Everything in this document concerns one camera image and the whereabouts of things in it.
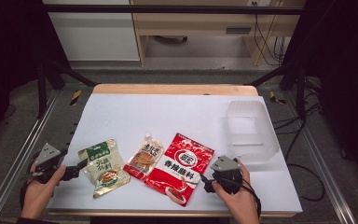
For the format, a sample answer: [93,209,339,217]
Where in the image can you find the yellow and black tape strip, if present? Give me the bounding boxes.
[70,90,83,107]
[268,91,287,105]

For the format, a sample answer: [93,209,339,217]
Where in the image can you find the black metal stand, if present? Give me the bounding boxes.
[36,60,98,119]
[247,61,308,121]

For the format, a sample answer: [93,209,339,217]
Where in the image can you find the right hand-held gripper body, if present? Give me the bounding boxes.
[210,155,244,195]

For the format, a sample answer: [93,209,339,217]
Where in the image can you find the hand-held gripper cable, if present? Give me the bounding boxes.
[227,176,263,218]
[19,150,43,210]

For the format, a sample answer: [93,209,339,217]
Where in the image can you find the clear plastic container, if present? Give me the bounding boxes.
[225,100,281,165]

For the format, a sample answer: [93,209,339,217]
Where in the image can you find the white power outlet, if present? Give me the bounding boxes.
[246,0,272,7]

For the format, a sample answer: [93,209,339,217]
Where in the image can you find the right hand-held gripper cable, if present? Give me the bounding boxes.
[227,176,263,218]

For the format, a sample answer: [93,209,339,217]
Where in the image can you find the green and gold snack packet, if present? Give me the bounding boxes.
[77,138,132,199]

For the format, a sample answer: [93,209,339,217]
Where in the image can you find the person's left hand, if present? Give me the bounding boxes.
[21,166,67,220]

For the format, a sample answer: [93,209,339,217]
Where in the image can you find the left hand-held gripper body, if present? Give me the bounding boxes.
[31,143,69,185]

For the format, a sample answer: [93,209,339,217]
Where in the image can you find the person's right hand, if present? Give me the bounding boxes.
[212,160,260,218]

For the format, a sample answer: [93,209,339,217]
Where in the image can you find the black horizontal frame bar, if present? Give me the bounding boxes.
[42,4,306,16]

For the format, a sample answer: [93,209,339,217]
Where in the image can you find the white cabinet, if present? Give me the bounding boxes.
[42,0,141,62]

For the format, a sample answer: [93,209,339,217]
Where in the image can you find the black curtain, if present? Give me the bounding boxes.
[0,0,73,152]
[281,0,358,189]

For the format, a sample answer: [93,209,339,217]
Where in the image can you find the black cables under desk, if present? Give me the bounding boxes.
[252,13,287,67]

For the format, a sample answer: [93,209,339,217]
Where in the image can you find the white table cover sheet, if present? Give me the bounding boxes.
[47,92,303,215]

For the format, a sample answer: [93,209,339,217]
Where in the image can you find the small spout sauce pouch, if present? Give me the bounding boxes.
[123,133,164,181]

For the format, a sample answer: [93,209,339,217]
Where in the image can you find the large red seasoning packet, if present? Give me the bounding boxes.
[143,133,215,207]

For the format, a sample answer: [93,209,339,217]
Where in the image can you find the light wooden desk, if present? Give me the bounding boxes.
[130,0,306,67]

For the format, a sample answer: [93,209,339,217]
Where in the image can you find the left hand-held gripper cable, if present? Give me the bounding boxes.
[19,150,43,210]

